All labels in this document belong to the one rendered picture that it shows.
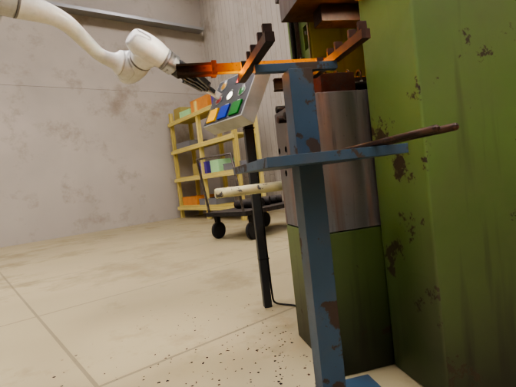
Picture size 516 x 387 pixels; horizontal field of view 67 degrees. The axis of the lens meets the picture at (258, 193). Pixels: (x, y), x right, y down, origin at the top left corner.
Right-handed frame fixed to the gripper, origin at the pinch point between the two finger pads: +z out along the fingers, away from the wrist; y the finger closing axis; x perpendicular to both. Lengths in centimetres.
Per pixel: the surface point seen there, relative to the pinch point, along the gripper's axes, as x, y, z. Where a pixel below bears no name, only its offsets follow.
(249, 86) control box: 10.1, 6.0, 13.2
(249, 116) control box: -3.4, 7.0, 17.8
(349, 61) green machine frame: 26, 43, 35
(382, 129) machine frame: -22, 80, 21
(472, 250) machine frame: -53, 101, 42
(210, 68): -30, 62, -31
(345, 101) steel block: -15, 69, 13
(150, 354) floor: -113, -7, 18
